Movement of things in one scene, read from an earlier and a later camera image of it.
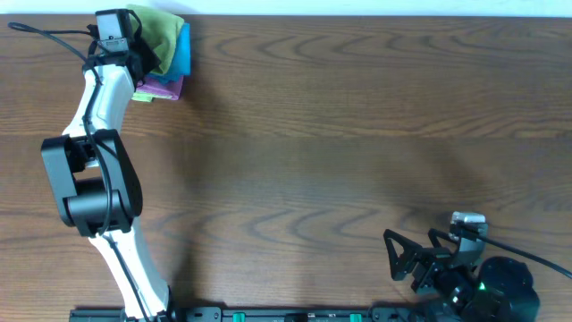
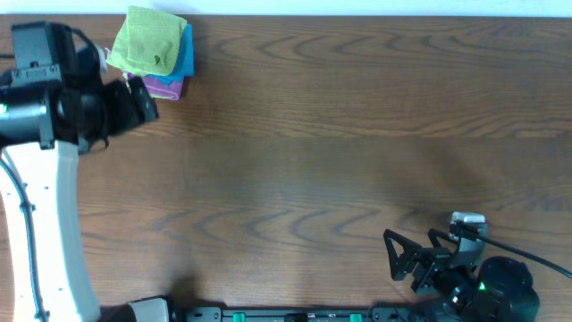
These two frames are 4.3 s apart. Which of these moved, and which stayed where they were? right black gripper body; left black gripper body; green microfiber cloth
Moved: left black gripper body
Stayed: green microfiber cloth; right black gripper body
